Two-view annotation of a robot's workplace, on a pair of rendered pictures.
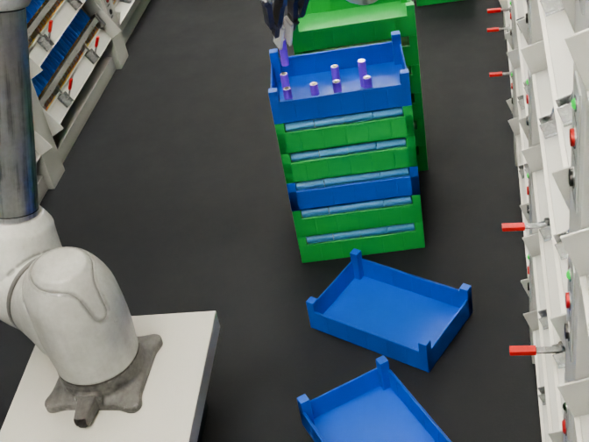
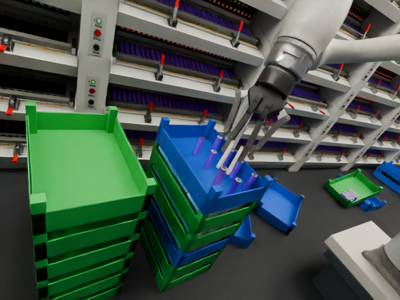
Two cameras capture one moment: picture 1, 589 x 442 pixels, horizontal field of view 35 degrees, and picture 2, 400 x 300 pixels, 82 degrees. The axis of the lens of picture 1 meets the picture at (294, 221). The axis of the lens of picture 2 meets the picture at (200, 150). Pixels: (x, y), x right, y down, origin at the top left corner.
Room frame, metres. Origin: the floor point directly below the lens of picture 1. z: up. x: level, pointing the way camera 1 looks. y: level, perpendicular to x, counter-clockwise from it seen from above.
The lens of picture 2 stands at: (2.28, 0.17, 0.80)
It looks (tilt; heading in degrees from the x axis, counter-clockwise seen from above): 32 degrees down; 220
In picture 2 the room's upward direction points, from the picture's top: 23 degrees clockwise
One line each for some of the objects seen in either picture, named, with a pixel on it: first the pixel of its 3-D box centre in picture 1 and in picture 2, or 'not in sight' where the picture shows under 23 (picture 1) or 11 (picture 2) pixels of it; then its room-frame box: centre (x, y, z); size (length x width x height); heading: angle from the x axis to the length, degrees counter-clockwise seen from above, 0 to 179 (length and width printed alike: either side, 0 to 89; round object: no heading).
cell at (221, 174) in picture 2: (283, 52); (219, 177); (1.91, -0.05, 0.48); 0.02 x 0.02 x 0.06
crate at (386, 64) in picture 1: (337, 76); (209, 157); (1.83, -0.16, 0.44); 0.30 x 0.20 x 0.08; 84
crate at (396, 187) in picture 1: (351, 164); (184, 211); (1.83, -0.16, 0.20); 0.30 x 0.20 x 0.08; 84
